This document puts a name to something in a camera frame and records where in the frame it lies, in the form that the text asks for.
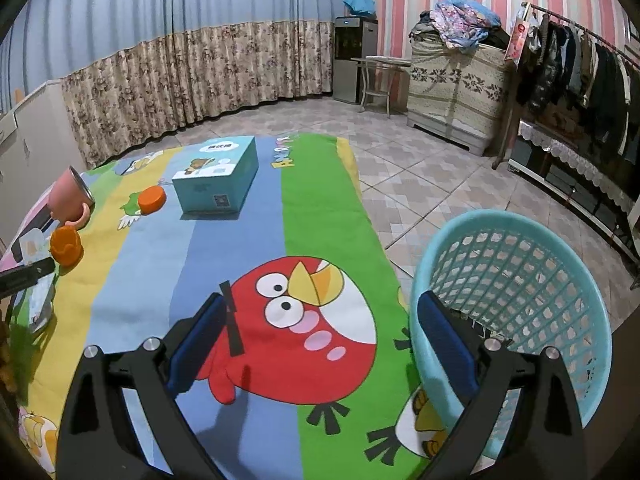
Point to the pink pig cup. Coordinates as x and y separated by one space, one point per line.
67 200

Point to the small printed carton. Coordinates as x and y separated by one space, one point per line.
37 305

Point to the teal cardboard box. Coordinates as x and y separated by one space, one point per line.
215 180

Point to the teal plastic basket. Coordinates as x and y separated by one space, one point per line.
575 320

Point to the small folding table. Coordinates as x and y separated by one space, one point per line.
380 62

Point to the blue and floral curtain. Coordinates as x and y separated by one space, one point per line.
175 35

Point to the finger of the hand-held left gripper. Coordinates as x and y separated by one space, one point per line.
27 275

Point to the rack of hanging clothes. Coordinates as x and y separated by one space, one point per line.
590 75

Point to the cabinet under floral cloth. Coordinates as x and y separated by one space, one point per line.
455 95

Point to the pile of clothes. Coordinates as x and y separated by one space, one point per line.
460 22

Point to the white cabinet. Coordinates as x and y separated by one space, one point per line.
35 145

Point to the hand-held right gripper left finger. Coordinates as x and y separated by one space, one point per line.
197 347

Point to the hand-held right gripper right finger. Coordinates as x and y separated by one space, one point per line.
447 347

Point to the low cabinet with lace cloth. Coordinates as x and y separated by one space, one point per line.
575 175

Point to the grey water dispenser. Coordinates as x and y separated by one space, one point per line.
352 60

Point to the orange plastic cup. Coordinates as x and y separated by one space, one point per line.
66 247

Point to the blue covered water bottle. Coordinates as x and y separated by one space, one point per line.
360 5

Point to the cartoon bird play mat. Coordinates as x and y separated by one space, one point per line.
240 240

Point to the orange round lid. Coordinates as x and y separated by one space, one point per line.
151 201

